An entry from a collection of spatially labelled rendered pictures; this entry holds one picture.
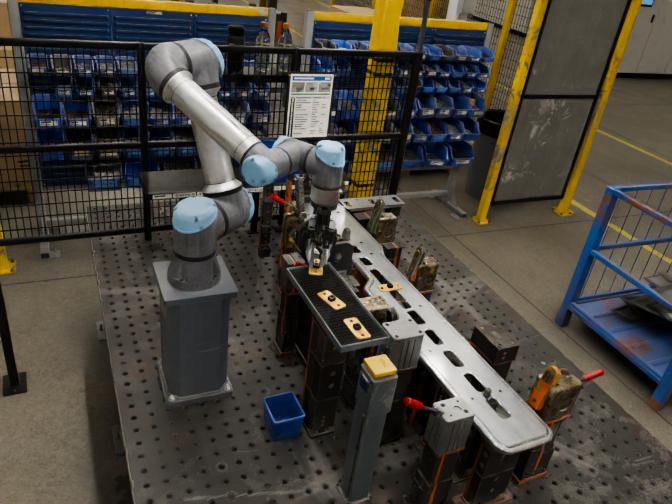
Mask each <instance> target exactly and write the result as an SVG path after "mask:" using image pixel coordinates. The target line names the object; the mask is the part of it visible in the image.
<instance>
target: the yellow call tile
mask: <svg viewBox="0 0 672 504"><path fill-rule="evenodd" d="M363 362H364V364H365V365H366V367H367V368H368V369H369V371H370V372H371V374H372V375H373V376H374V378H378V377H383V376H387V375H391V374H395V373H397V369H396V367H395V366H394V365H393V363H392V362H391V361H390V360H389V358H388V357H387V356H386V354H383V355H378V356H374V357H369V358H365V359H364V361H363Z"/></svg>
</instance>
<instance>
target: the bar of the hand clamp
mask: <svg viewBox="0 0 672 504"><path fill-rule="evenodd" d="M304 180H305V181H306V182H308V181H309V175H308V174H305V175H304V177H303V176H302V177H300V174H295V175H294V178H293V180H291V181H292V182H294V183H295V197H296V208H297V209H299V214H300V213H301V212H305V205H304V186H303V181H304ZM299 214H297V216H299Z"/></svg>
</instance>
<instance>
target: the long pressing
mask: <svg viewBox="0 0 672 504"><path fill-rule="evenodd" d="M304 205H305V212H306V213H307V218H305V220H304V222H305V221H306V220H308V219H310V218H311V216H316V215H314V214H313V207H312V206H311V203H304ZM338 212H339V213H338ZM330 218H333V221H335V223H336V225H335V229H337V233H339V234H340V235H341V237H342V232H343V230H344V228H346V227H348V228H350V230H351V235H350V240H349V241H347V242H349V243H350V244H351V245H352V246H355V247H356V248H357V249H358V250H359V251H360V252H359V253H354V252H353V255H352V263H353V264H354V266H355V267H356V268H357V269H358V270H359V271H360V273H361V274H362V275H363V276H364V277H365V278H366V279H367V281H368V282H367V284H366V285H365V287H364V291H363V292H364V294H365V296H366V297H371V296H380V295H381V296H383V298H384V299H385V300H386V301H387V302H388V303H389V304H390V306H391V307H395V308H396V309H397V311H398V313H399V320H402V319H407V318H411V316H410V315H409V314H408V313H407V312H411V311H414V312H416V313H417V314H418V316H419V317H420V318H421V319H422V320H423V321H424V322H425V324H421V325H419V324H417V323H416V322H415V323H416V324H417V325H418V326H419V327H420V328H421V329H422V330H423V332H424V333H425V331H428V330H431V331H433V332H434V333H435V334H436V335H437V336H438V338H439V339H440V340H441V341H442V342H443V344H441V345H436V344H435V343H434V342H433V341H432V340H431V339H430V338H429V337H428V336H427V334H426V333H425V335H424V339H423V343H422V347H421V351H420V355H419V359H418V360H419V361H420V362H421V363H422V364H423V366H424V367H425V368H426V369H427V370H428V372H429V373H430V374H431V375H432V376H433V378H434V379H435V380H436V381H437V382H438V384H439V385H440V386H441V387H442V389H443V390H444V391H445V392H446V393H447V395H448V396H449V397H450V398H454V397H458V396H460V397H462V398H463V399H464V400H465V401H466V403H467V404H468V405H469V406H470V407H471V408H472V410H473V411H474V412H475V416H474V419H473V423H472V425H473V426H474V427H475V428H476V429H477V431H478V432H479V433H480V434H481V435H482V437H483V438H484V439H485V440H486V442H487V443H488V444H489V445H490V446H491V447H492V448H493V449H494V450H495V451H497V452H499V453H501V454H504V455H513V454H516V453H519V452H522V451H525V450H528V449H531V448H534V447H537V446H540V445H543V444H546V443H548V442H550V441H551V440H552V437H553V433H552V430H551V428H550V427H549V426H548V425H547V424H546V423H545V422H544V421H543V420H542V419H541V418H540V417H539V416H538V415H537V414H536V413H535V411H534V410H533V409H532V408H531V407H530V406H529V405H528V404H527V403H526V402H525V401H524V400H523V399H522V398H521V397H520V396H519V395H518V394H517V393H516V392H515V391H514V390H513V389H512V388H511V387H510V386H509V385H508V383H507V382H506V381H505V380H504V379H503V378H502V377H501V376H500V375H499V374H498V373H497V372H496V371H495V370H494V369H493V368H492V367H491V366H490V365H489V364H488V363H487V362H486V361H485V360H484V359H483V358H482V356H481V355H480V354H479V353H478V352H477V351H476V350H475V349H474V348H473V347H472V346H471V345H470V344H469V343H468V342H467V341H466V340H465V339H464V338H463V337H462V336H461V335H460V334H459V333H458V332H457V331H456V330H455V328H454V327H453V326H452V325H451V324H450V323H449V322H448V321H447V320H446V319H445V318H444V317H443V316H442V315H441V314H440V313H439V312H438V311H437V310H436V309H435V308H434V307H433V306H432V305H431V304H430V303H429V302H428V300H427V299H426V298H425V297H424V296H423V295H422V294H421V293H420V292H419V291H418V290H417V289H416V288H415V287H414V286H413V285H412V284H411V283H410V282H409V281H408V280H407V279H406V278H405V277H404V276H403V275H402V274H401V272H400V271H399V270H398V269H397V268H396V267H395V266H394V265H393V264H392V263H391V262H390V261H389V260H388V259H387V258H386V257H385V255H384V250H383V247H382V246H381V245H380V244H379V243H378V242H377V241H376V240H375V239H374V238H373V237H372V236H371V235H370V234H369V233H368V232H367V231H366V230H365V228H364V227H363V226H362V225H361V224H360V223H359V222H358V221H357V220H356V219H355V218H354V217H353V216H352V215H351V214H350V213H349V212H348V211H347V210H346V209H345V208H344V207H343V206H342V205H341V204H340V203H338V207H337V209H335V210H333V211H331V216H330ZM360 242H362V243H360ZM370 253H372V254H370ZM360 258H366V259H367V260H368V261H369V262H370V263H371V264H372V265H364V264H363V263H362V262H361V260H360ZM371 270H377V271H378V272H379V273H380V274H381V275H382V276H383V277H384V278H385V279H386V280H387V282H388V283H395V282H398V283H399V284H400V285H401V286H402V287H403V289H399V290H393V291H396V292H397V293H398V294H399V295H400V296H401V297H402V298H403V299H404V300H405V301H406V302H407V304H408V305H409V306H410V307H411V308H408V309H404V308H403V307H402V306H401V305H400V304H399V303H398V302H397V301H396V300H395V299H394V297H393V296H392V295H391V294H390V293H389V292H391V291H387V292H381V291H380V290H379V289H378V288H377V285H382V284H381V283H380V282H379V281H378V279H377V278H376V277H375V276H374V275H373V274H372V273H371V272H370V271H371ZM419 305H421V307H420V306H419ZM411 319H412V318H411ZM429 350H432V351H429ZM447 351H451V352H452V353H453V354H454V355H455V356H456V357H457V358H458V359H459V361H460V362H461V363H462V364H463V365H464V366H462V367H455V366H454V365H453V364H452V362H451V361H450V360H449V359H448V358H447V357H446V356H445V355H444V352H447ZM466 374H472V375H473V376H474V377H475V378H476V379H477V380H478V381H479V383H480V384H481V385H482V386H483V387H484V388H486V387H489V388H491V389H492V393H491V397H489V398H485V397H484V396H483V395H482V392H484V391H482V392H479V391H477V390H476V389H475V388H474V387H473V386H472V385H471V384H470V383H469V381H468V380H467V379H466V378H465V377H464V375H466ZM499 390H500V391H501V392H499ZM471 398H473V400H472V399H471ZM490 399H495V400H496V401H497V402H498V403H499V404H500V406H501V407H502V408H503V409H504V410H505V411H506V412H507V413H508V414H509V416H510V417H509V418H506V419H503V418H501V417H500V416H499V415H498V414H497V413H496V412H495V411H494V410H493V408H492V407H491V406H490V405H489V404H488V403H487V400H490Z"/></svg>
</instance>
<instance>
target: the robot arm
mask: <svg viewBox="0 0 672 504"><path fill-rule="evenodd" d="M223 71H224V59H223V56H222V54H221V52H220V50H219V49H218V48H217V46H216V45H214V44H213V43H212V42H211V41H209V40H206V39H196V38H191V39H188V40H182V41H174V42H164V43H161V44H158V45H156V46H155V47H153V48H152V49H151V51H150V52H149V53H148V55H147V57H146V61H145V73H146V77H147V80H148V82H149V84H150V86H151V87H152V88H153V90H154V91H155V92H156V93H157V94H158V95H159V96H160V97H161V98H162V99H163V100H164V101H165V102H167V103H173V104H175V105H176V106H177V107H178V108H179V109H180V110H181V111H182V112H183V113H184V114H186V115H187V116H188V117H189V118H190V120H191V125H192V129H193V133H194V137H195V141H196V146H197V150H198V154H199V158H200V162H201V166H202V171H203V175H204V179H205V183H206V184H205V186H204V188H203V189H202V194H203V197H202V196H196V197H195V198H193V197H189V198H186V199H183V200H182V201H180V202H179V203H178V204H177V205H176V206H175V208H174V211H173V218H172V224H173V256H172V259H171V262H170V264H169V267H168V271H167V278H168V281H169V283H170V284H171V285H172V286H174V287H176V288H178V289H181V290H185V291H203V290H207V289H210V288H212V287H214V286H216V285H217V284H218V283H219V282H220V280H221V268H220V265H219V262H218V260H217V257H216V240H217V239H219V238H221V237H223V236H225V235H227V234H228V233H230V232H232V231H234V230H236V229H239V228H241V227H243V226H244V225H245V224H246V223H248V222H249V221H250V220H251V218H252V217H253V214H254V200H253V198H252V195H251V194H250V193H248V190H247V189H245V188H244V187H242V183H241V182H240V181H238V180H237V179H236V178H235V176H234V171H233V167H232V162H231V158H230V155H231V156H232V157H233V158H234V159H235V160H236V161H237V162H238V163H239V164H241V165H242V167H241V172H242V175H243V176H244V178H245V181H246V182H247V183H248V184H249V185H251V186H254V187H261V186H265V185H268V184H271V183H273V182H274V181H276V180H278V179H280V178H282V177H284V176H286V175H289V174H291V173H293V172H295V171H300V172H303V173H305V174H308V175H312V176H313V178H312V186H311V195H310V198H311V206H312V207H313V214H314V215H316V216H311V218H310V219H308V220H307V223H308V226H306V225H305V226H304V231H303V235H302V241H303V244H304V247H305V253H306V257H307V261H308V263H309V265H310V266H311V268H313V265H314V248H315V247H316V246H321V248H322V252H321V258H320V260H319V268H322V267H323V266H324V265H325V264H327V260H328V258H329V256H330V254H331V251H332V249H333V247H334V246H335V245H336V242H337V229H335V225H336V223H335V221H333V218H330V216H331V211H333V210H335V209H337V207H338V202H339V197H340V195H339V194H342V193H343V191H342V190H340V189H341V183H342V176H343V169H344V165H345V147H344V146H343V145H342V144H341V143H339V142H336V141H330V140H323V141H320V142H318V143H317V145H316V146H315V145H312V144H309V143H306V142H303V141H300V140H298V139H296V138H293V137H287V136H281V137H279V138H278V139H277V141H275V142H274V144H273V146H272V148H271V149H269V148H268V147H267V146H266V145H264V144H263V143H262V142H261V141H260V140H259V139H258V138H257V137H256V136H254V135H253V134H252V133H251V132H250V131H249V130H248V129H247V128H245V127H244V126H243V125H242V124H241V123H240V122H239V121H238V120H236V119H235V118H234V117H233V116H232V115H231V114H230V113H229V112H228V111H226V110H225V109H224V108H223V107H222V106H221V105H220V104H219V103H218V99H217V92H218V91H219V89H220V88H221V87H220V82H219V79H220V78H221V76H222V75H223Z"/></svg>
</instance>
